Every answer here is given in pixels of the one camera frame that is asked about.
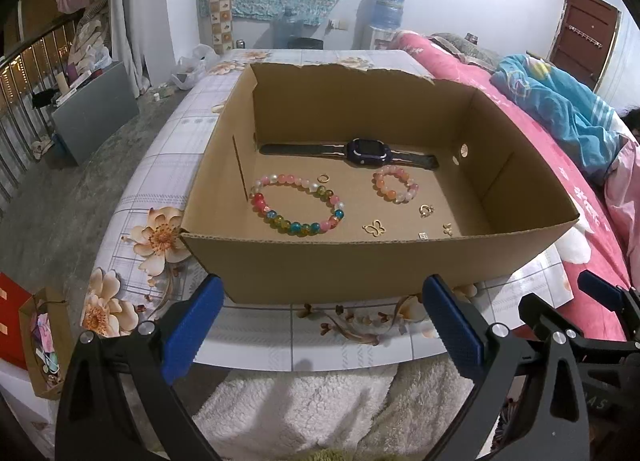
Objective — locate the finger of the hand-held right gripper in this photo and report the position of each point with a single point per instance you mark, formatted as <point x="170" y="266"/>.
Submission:
<point x="542" y="308"/>
<point x="600" y="291"/>

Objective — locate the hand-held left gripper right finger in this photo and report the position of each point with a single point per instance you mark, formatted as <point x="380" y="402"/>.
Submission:
<point x="456" y="328"/>

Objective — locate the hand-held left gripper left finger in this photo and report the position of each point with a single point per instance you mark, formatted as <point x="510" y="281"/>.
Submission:
<point x="192" y="328"/>

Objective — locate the gold hoop earring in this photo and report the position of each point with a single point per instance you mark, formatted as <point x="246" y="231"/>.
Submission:
<point x="426" y="212"/>

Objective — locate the brown cardboard box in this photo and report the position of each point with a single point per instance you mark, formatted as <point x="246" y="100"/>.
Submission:
<point x="350" y="266"/>

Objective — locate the gold butterfly charm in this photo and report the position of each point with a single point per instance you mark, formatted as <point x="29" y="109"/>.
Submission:
<point x="376" y="229"/>

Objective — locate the dark blue smart watch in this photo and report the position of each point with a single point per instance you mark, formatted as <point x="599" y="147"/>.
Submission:
<point x="362" y="151"/>

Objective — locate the white fluffy garment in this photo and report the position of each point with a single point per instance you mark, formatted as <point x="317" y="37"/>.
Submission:
<point x="310" y="411"/>

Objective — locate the brown paper bag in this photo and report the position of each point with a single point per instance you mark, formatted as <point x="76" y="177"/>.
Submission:
<point x="30" y="356"/>

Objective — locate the red bag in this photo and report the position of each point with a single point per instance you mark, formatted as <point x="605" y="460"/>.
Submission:
<point x="12" y="326"/>

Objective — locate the blue cartoon print quilt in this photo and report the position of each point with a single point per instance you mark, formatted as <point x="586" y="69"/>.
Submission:
<point x="560" y="106"/>

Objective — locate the brown wooden door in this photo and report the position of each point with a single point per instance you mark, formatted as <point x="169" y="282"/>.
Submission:
<point x="585" y="61"/>

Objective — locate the pair of slippers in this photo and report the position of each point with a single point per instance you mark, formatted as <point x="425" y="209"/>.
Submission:
<point x="41" y="147"/>

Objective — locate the grey cabinet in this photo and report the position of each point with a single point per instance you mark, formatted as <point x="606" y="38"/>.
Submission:
<point x="95" y="111"/>

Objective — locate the door hook rack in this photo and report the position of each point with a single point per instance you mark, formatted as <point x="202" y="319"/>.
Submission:
<point x="585" y="35"/>

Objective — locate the white plastic bag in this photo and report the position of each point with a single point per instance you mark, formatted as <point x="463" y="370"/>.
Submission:
<point x="192" y="68"/>

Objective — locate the grey patterned pillow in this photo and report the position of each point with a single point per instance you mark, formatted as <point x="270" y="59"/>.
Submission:
<point x="455" y="43"/>

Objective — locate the metal railing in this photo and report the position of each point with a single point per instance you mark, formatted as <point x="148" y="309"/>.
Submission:
<point x="20" y="86"/>

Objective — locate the black bin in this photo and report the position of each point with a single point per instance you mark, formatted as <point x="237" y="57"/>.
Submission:
<point x="306" y="43"/>

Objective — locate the pile of light clothes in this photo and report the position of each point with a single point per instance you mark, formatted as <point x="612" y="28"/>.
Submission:
<point x="90" y="36"/>

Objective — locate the empty clear water jug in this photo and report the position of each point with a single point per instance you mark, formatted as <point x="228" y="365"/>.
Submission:
<point x="287" y="28"/>

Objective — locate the orange checked tile cloth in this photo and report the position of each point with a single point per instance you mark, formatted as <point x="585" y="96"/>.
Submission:
<point x="220" y="11"/>

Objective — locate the white wall socket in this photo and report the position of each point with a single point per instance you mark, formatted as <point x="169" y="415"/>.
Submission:
<point x="339" y="24"/>

